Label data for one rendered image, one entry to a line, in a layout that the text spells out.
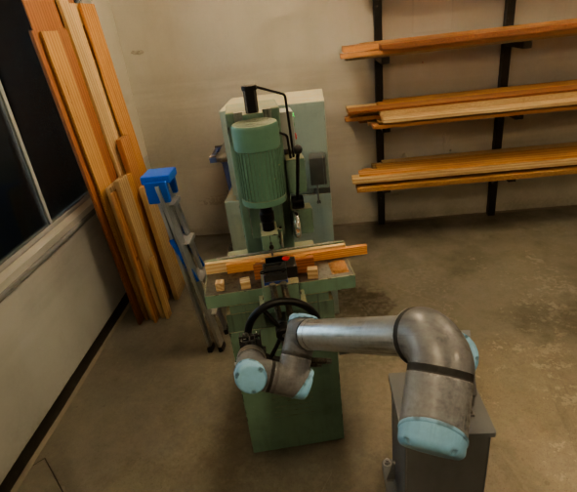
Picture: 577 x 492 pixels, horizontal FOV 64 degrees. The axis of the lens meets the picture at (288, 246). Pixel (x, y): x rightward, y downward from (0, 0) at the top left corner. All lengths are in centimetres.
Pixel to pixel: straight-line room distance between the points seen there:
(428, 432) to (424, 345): 14
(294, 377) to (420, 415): 55
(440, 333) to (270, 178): 103
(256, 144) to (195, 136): 262
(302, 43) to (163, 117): 134
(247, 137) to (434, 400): 114
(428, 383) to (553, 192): 410
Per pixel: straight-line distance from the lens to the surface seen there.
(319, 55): 406
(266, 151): 169
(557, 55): 452
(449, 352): 86
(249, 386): 132
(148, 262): 323
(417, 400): 86
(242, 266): 194
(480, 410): 182
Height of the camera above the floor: 184
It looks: 26 degrees down
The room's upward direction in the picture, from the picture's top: 7 degrees counter-clockwise
